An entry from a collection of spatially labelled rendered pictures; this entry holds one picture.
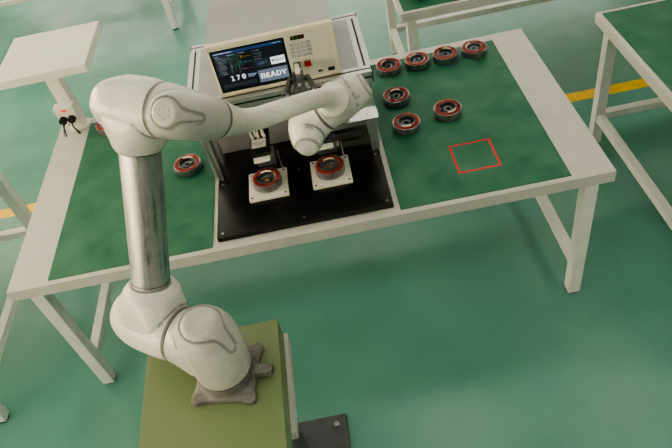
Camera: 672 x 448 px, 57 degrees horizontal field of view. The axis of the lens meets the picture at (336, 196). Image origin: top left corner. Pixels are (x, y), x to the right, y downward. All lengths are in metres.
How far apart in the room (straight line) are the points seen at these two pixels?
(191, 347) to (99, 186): 1.28
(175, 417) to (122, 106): 0.85
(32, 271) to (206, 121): 1.31
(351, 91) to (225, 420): 0.96
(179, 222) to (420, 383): 1.16
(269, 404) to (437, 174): 1.05
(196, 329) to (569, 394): 1.58
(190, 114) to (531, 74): 1.76
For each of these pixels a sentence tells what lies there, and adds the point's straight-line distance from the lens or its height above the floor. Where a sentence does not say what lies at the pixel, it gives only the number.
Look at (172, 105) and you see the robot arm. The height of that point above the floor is 1.63.
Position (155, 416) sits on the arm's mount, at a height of 0.84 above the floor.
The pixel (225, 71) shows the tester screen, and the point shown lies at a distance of 2.23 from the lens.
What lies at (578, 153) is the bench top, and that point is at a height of 0.75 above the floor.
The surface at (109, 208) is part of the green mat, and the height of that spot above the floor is 0.75.
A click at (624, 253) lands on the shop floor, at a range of 3.11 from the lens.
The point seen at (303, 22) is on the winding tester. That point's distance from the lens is 2.19.
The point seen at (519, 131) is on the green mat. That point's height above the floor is 0.75.
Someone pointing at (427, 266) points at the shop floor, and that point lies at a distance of 3.00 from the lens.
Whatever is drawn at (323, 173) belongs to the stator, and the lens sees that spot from 2.31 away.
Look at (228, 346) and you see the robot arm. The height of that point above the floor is 1.04.
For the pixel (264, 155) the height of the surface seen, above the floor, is 0.88.
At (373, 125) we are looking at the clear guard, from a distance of 2.10.
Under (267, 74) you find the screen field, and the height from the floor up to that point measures 1.17.
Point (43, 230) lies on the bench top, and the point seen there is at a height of 0.75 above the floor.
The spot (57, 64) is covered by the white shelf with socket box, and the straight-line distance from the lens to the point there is 2.69.
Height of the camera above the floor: 2.35
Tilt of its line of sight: 44 degrees down
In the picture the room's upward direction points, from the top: 13 degrees counter-clockwise
